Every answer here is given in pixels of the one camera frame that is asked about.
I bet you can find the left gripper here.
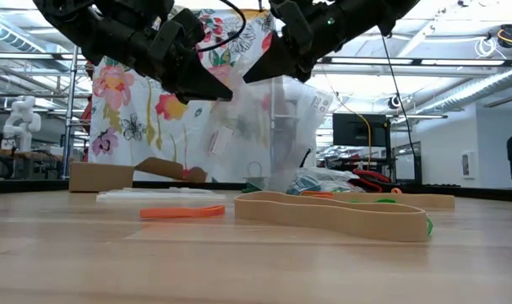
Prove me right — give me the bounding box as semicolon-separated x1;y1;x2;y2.
83;19;235;105

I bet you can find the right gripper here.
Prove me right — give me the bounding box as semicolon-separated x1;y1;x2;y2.
242;0;359;84

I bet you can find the clear zip bag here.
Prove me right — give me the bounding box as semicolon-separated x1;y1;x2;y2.
287;166;361;195
200;54;335;193

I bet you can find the large tan rubber band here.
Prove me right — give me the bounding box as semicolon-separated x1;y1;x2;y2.
233;190;429;243

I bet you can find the floral print curtain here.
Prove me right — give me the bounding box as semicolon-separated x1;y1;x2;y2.
88;7;278;183

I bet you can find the black monitor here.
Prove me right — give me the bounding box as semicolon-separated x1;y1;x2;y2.
332;112;389;148

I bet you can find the red hanging cloth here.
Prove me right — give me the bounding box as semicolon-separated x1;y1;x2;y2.
81;61;99;164

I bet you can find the stack of clear bags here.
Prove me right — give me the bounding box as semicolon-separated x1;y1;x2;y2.
95;187;226;203

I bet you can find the ceiling light strip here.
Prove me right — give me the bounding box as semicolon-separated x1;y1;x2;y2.
319;57;512;67

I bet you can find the open cardboard box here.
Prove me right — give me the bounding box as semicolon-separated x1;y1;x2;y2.
68;156;209;193

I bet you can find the red resistance band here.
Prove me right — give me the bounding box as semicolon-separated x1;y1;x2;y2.
351;168;393;183

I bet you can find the black background desk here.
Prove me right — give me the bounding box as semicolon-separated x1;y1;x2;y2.
323;141;424;186

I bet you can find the background workbench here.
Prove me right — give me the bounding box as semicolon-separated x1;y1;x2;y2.
0;147;65;181

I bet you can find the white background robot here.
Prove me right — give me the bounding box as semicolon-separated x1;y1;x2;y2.
1;95;41;153

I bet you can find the black round ceiling device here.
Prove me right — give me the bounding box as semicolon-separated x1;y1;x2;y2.
496;24;512;50

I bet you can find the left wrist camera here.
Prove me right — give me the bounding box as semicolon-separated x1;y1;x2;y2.
148;8;207;64

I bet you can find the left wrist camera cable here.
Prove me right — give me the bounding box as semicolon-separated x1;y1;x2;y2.
196;0;248;53

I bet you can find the hanging black cable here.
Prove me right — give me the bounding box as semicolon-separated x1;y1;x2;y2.
380;33;417;170

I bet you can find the hanging yellow cable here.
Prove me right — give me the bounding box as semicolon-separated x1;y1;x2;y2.
327;79;373;170

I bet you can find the white cable coil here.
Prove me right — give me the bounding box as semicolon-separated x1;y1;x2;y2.
474;36;499;59

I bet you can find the silver ventilation duct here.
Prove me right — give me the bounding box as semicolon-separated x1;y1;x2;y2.
0;8;44;54
424;67;512;111

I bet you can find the white wall box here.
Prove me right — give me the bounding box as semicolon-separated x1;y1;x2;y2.
461;151;479;178

